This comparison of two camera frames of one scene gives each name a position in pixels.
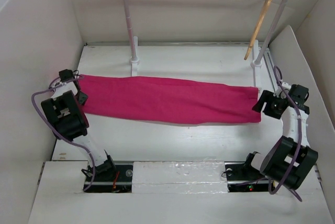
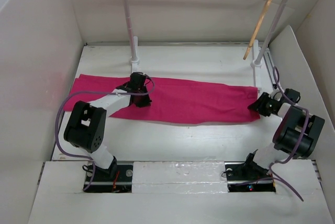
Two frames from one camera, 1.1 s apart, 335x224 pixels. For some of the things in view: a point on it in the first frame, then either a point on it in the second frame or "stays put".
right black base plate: x=241 y=177 stays put
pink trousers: x=166 y=101 stays put
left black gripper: x=83 y=98 to x=146 y=102
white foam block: x=179 y=177 stays put
